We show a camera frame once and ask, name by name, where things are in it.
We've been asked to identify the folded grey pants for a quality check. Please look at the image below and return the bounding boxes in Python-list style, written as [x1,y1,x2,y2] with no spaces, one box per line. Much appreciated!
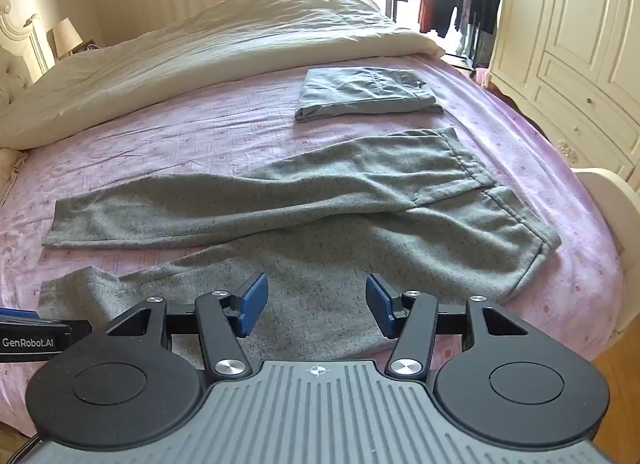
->
[294,66,446,124]

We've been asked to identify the cream carved headboard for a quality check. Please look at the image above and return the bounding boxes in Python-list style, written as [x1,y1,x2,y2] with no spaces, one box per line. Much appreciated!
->
[0,0,56,110]

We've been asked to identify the cream wardrobe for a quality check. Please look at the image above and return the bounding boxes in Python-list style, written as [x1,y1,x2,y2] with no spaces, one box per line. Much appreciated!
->
[486,0,640,180]

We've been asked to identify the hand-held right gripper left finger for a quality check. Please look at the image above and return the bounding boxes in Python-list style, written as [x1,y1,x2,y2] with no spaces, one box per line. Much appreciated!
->
[106,273,269,379]

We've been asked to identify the cream pillow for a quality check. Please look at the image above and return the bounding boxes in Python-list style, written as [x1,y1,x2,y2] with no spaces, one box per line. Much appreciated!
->
[0,147,31,205]

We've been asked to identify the beige duvet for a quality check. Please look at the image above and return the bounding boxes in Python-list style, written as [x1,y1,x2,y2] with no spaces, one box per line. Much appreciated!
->
[0,0,447,150]

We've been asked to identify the bedside lamp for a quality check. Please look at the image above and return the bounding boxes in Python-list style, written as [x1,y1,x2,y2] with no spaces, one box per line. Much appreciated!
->
[51,17,83,59]

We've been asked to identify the speckled grey pants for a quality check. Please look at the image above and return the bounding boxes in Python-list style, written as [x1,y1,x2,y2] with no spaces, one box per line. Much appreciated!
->
[39,127,563,362]

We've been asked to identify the cream bed footboard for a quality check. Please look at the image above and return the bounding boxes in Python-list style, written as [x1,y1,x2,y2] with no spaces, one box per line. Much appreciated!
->
[570,167,640,335]

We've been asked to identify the pink patterned bed sheet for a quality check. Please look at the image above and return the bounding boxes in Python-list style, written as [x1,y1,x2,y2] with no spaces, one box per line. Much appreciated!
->
[0,52,626,445]

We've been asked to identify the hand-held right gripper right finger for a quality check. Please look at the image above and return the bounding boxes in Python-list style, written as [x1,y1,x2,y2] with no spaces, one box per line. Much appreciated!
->
[366,273,532,378]

